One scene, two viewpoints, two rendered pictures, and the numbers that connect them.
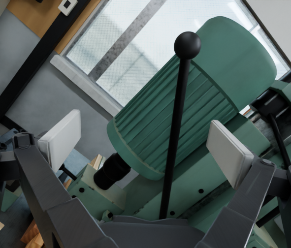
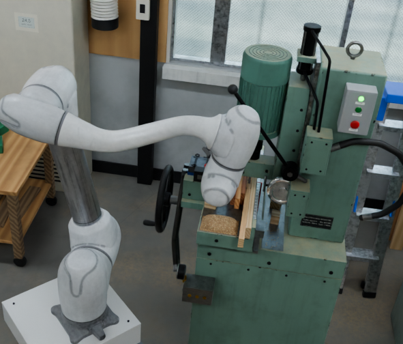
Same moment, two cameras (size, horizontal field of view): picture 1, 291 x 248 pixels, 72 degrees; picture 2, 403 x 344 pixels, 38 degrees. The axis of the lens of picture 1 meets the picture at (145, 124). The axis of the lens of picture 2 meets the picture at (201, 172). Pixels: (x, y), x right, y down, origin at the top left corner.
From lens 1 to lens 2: 181 cm
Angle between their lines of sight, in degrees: 26
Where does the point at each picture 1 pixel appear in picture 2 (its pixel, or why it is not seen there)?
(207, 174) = (292, 121)
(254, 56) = (264, 67)
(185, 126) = (261, 108)
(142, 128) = not seen: hidden behind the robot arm
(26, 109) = (170, 147)
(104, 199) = (258, 164)
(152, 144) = not seen: hidden behind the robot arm
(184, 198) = (293, 139)
